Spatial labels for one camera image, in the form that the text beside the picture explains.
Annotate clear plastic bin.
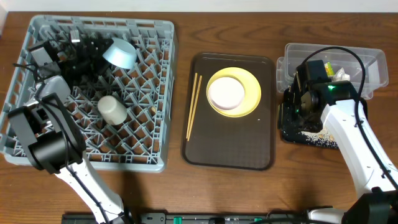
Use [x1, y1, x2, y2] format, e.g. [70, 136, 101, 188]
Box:
[276, 43, 389, 100]

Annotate yellow plate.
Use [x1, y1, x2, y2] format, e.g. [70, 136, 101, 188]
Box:
[206, 67, 261, 118]

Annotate white tissue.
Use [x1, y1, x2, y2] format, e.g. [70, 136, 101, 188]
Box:
[333, 68, 350, 82]

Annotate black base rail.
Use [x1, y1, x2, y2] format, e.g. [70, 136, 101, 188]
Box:
[61, 212, 305, 224]

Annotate green orange snack wrapper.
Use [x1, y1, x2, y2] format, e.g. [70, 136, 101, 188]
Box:
[324, 62, 335, 77]

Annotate black waste tray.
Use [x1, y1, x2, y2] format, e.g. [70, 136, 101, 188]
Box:
[277, 84, 368, 149]

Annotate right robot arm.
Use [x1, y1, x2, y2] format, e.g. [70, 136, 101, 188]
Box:
[280, 60, 397, 223]

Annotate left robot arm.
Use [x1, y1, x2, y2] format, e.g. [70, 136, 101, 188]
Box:
[7, 38, 133, 223]

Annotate grey dishwasher rack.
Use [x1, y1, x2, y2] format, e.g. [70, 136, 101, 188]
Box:
[1, 15, 178, 172]

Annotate leftover rice and scraps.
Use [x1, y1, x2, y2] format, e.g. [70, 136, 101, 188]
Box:
[279, 93, 340, 149]

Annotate light blue bowl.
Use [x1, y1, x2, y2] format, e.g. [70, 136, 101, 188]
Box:
[103, 37, 137, 70]

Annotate brown serving tray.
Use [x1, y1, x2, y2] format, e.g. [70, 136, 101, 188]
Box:
[182, 53, 276, 170]

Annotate white cup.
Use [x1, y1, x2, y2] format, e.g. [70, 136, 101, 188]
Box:
[98, 96, 127, 126]

